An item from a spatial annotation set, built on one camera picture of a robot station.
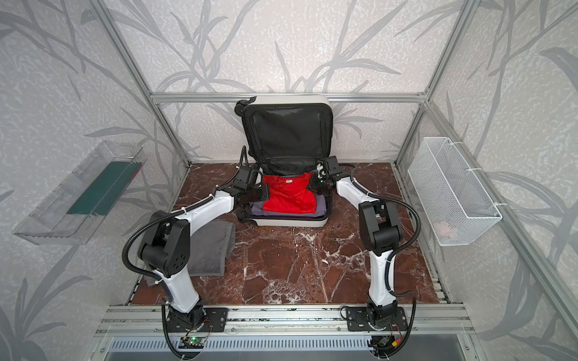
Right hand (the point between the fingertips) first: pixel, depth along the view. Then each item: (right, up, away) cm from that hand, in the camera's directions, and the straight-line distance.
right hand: (307, 179), depth 99 cm
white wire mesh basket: (+40, -8, -38) cm, 56 cm away
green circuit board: (-36, -52, -28) cm, 69 cm away
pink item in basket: (+44, -16, -27) cm, 54 cm away
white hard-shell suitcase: (-9, +19, -3) cm, 22 cm away
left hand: (-15, -2, -5) cm, 16 cm away
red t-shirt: (-8, -7, -2) cm, 10 cm away
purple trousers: (-21, -12, -5) cm, 25 cm away
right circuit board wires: (+26, -55, -26) cm, 66 cm away
